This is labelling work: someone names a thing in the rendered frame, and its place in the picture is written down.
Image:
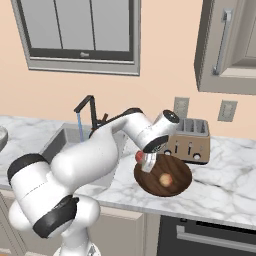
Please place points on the orange peach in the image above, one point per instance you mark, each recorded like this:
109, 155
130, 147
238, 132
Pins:
165, 179

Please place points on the grey bowl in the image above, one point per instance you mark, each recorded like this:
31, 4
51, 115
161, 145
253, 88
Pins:
2, 138

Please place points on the blue water stream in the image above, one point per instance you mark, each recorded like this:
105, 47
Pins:
80, 126

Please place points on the red peach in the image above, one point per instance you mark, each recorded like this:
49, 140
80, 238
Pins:
138, 156

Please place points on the grey wall cupboard door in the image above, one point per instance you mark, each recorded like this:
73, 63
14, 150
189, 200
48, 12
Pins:
233, 43

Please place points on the dark wooden bowl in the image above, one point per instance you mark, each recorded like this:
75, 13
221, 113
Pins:
176, 173

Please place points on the black sink faucet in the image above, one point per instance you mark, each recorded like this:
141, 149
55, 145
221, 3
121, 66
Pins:
91, 106

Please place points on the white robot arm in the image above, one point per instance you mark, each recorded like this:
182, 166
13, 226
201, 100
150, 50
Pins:
83, 160

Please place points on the beige base cupboard door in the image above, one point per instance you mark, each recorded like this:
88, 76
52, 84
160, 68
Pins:
123, 233
6, 226

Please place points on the beige four-slot toaster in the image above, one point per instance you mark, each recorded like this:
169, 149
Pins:
191, 143

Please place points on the grey framed window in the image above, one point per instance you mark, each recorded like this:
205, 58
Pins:
80, 33

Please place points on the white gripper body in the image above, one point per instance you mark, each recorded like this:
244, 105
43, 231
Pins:
148, 162

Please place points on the grey wall outlet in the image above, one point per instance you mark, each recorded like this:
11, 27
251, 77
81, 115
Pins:
227, 110
181, 107

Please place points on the grey steel sink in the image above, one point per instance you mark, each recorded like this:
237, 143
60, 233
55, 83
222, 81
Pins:
63, 140

